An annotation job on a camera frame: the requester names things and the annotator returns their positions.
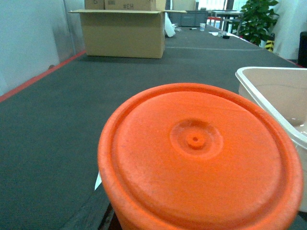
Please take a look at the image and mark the orange cylindrical capacitor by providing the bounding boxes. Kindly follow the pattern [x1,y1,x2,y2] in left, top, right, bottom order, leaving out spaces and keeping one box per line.
[97,83,304,230]

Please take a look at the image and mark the large cardboard box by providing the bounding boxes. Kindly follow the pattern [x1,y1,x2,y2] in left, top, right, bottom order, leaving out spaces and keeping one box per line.
[68,0,188,59]

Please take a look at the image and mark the beige plastic storage box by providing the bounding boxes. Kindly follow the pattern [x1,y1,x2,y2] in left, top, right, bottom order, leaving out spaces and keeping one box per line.
[235,66,307,213]

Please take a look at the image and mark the white foam piece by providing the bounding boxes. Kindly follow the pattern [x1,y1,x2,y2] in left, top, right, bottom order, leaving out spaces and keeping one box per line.
[165,12,176,38]

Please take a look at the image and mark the white paper cup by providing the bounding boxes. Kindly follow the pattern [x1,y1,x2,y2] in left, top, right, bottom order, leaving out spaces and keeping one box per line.
[200,23,206,32]

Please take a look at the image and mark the grey plastic crate far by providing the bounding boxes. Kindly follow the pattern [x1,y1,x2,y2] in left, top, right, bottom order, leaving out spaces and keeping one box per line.
[169,10,209,27]

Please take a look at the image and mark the yellow black striped bollard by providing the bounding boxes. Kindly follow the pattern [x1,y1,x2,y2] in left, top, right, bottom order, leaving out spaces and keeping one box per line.
[264,33,275,52]

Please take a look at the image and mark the green potted plant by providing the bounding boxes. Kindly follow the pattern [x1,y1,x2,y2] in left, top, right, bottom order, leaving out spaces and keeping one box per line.
[238,0,279,46]

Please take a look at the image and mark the black cabinet right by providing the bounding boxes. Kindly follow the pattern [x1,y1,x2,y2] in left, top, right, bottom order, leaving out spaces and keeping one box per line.
[298,31,307,68]

